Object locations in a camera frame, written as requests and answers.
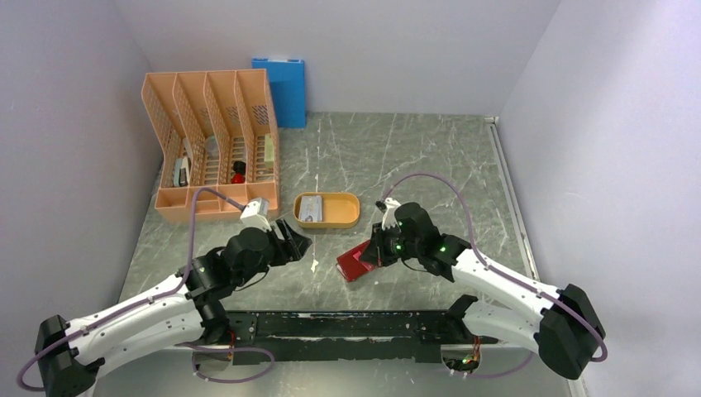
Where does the red leather card holder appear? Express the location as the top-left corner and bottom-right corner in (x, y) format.
(336, 241), (376, 283)

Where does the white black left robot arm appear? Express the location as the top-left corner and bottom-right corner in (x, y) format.
(33, 219), (312, 396)

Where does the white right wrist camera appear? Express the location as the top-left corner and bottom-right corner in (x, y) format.
(375, 197), (401, 230)

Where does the credit cards stack in tray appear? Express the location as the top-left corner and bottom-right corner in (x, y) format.
(298, 195), (323, 222)

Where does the beige eraser block in organizer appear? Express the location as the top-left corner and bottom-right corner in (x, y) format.
(264, 134), (276, 168)

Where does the orange plastic file organizer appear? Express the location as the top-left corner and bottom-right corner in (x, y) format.
(141, 69), (281, 222)

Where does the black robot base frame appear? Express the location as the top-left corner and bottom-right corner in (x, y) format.
(195, 309), (496, 366)

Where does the yellow oval tray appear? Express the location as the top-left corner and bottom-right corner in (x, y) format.
(293, 192), (360, 229)

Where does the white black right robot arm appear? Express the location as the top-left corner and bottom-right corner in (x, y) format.
(360, 198), (606, 380)

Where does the white stapler in organizer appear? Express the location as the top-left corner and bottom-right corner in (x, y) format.
(172, 156), (190, 187)

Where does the blue plastic box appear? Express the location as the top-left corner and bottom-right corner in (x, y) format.
(251, 58), (307, 128)

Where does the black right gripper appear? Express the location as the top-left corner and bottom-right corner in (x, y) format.
(360, 220), (422, 267)

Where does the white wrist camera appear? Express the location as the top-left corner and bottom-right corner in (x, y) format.
(240, 198), (272, 232)
(375, 197), (401, 230)

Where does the black red item in organizer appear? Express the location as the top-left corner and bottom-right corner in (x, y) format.
(231, 160), (246, 184)

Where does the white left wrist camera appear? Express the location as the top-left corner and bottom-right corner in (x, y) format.
(240, 198), (272, 232)

